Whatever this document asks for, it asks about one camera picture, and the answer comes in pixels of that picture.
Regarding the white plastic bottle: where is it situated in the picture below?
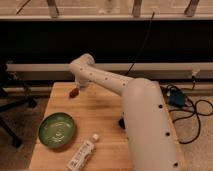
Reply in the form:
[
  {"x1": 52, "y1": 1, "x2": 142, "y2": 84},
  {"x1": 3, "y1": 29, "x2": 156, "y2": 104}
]
[{"x1": 67, "y1": 134, "x2": 99, "y2": 171}]

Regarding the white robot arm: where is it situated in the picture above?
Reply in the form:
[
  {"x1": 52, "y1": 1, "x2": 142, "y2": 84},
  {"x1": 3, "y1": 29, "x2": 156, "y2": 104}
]
[{"x1": 69, "y1": 54, "x2": 183, "y2": 171}]

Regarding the black floor cable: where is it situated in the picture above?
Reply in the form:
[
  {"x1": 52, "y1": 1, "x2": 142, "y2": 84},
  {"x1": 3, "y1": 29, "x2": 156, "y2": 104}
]
[{"x1": 160, "y1": 83, "x2": 213, "y2": 145}]

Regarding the black smartphone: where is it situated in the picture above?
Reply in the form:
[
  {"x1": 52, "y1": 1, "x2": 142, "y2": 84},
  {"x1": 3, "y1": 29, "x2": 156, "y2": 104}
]
[{"x1": 118, "y1": 118, "x2": 125, "y2": 129}]

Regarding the black hanging cable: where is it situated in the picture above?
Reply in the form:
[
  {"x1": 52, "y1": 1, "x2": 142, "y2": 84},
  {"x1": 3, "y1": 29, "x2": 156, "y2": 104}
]
[{"x1": 123, "y1": 11, "x2": 156, "y2": 77}]

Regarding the blue power adapter box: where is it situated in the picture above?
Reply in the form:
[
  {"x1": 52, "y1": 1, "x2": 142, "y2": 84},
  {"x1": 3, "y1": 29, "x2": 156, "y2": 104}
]
[{"x1": 168, "y1": 90, "x2": 186, "y2": 107}]

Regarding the green ceramic bowl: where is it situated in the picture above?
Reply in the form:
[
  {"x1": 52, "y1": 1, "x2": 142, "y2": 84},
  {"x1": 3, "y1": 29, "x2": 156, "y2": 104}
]
[{"x1": 38, "y1": 112, "x2": 77, "y2": 149}]

